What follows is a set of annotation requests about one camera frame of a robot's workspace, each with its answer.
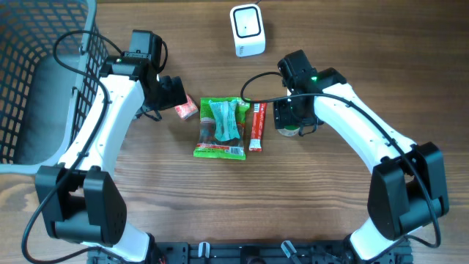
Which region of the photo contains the small red white box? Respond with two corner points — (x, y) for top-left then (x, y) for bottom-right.
(174, 95), (199, 120)

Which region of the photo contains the green candy bag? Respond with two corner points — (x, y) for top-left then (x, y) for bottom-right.
(193, 97), (250, 160)

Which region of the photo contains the red snack stick packet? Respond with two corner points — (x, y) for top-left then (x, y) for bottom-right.
(249, 103), (267, 152)

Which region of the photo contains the white barcode scanner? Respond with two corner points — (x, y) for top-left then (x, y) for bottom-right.
(229, 4), (266, 57)

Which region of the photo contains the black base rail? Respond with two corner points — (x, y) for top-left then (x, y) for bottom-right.
(86, 240), (414, 264)

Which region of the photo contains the green lid jar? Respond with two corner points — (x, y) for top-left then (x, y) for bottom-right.
(277, 125), (300, 137)

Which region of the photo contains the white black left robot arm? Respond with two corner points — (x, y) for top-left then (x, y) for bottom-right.
(33, 30), (187, 263)

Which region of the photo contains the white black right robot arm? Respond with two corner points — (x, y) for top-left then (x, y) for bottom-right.
(273, 50), (449, 263)

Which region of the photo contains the grey plastic mesh basket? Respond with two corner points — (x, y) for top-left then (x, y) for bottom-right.
(1, 0), (108, 175)

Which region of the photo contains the teal packet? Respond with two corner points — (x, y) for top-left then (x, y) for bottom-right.
(209, 100), (240, 142)

